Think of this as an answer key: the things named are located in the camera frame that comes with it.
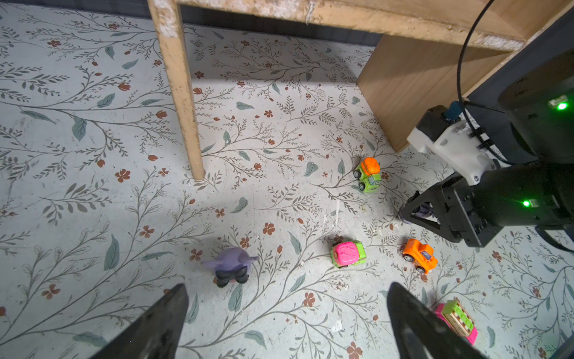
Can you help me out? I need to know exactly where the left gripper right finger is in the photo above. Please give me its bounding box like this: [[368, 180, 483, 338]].
[[387, 282, 484, 359]]

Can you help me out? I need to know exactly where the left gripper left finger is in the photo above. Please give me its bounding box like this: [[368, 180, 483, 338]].
[[92, 284, 189, 359]]

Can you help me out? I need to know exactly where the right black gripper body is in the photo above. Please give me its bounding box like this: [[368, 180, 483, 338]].
[[399, 161, 573, 248]]

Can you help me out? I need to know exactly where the black purple toy figure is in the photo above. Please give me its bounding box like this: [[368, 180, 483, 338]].
[[410, 203, 433, 219]]

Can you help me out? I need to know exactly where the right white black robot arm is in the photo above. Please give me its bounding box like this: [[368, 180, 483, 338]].
[[399, 51, 573, 248]]

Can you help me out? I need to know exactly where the wooden two-tier shelf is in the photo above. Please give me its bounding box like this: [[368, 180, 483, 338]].
[[146, 0, 574, 182]]

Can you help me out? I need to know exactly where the pink green toy bus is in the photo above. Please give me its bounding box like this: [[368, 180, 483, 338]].
[[435, 299, 478, 346]]

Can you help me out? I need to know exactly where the orange toy car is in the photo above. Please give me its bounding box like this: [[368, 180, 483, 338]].
[[402, 239, 438, 275]]

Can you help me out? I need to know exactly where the light purple toy figure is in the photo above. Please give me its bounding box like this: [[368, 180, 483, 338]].
[[202, 247, 259, 288]]

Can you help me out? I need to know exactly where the pink green toy car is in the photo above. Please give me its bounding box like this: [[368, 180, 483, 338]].
[[330, 240, 367, 269]]

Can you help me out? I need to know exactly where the floral patterned table mat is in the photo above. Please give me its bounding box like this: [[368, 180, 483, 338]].
[[1, 2, 573, 358]]

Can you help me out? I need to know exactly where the orange green toy truck far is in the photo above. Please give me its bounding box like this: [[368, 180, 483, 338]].
[[353, 157, 382, 193]]

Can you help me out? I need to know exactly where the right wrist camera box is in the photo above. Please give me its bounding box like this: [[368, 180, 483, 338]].
[[407, 101, 500, 185]]

